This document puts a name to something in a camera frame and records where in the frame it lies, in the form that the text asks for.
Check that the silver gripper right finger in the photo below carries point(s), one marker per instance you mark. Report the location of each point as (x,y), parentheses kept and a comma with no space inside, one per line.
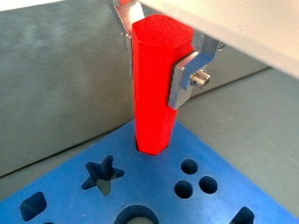
(188,74)

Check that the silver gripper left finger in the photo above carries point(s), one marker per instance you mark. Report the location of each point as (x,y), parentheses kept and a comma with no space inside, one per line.
(128,13)

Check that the red hexagonal prism peg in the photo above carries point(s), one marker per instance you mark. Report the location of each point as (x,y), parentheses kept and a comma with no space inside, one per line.
(161,41)

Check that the blue foam shape board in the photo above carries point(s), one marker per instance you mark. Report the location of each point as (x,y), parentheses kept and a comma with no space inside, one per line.
(112,183)

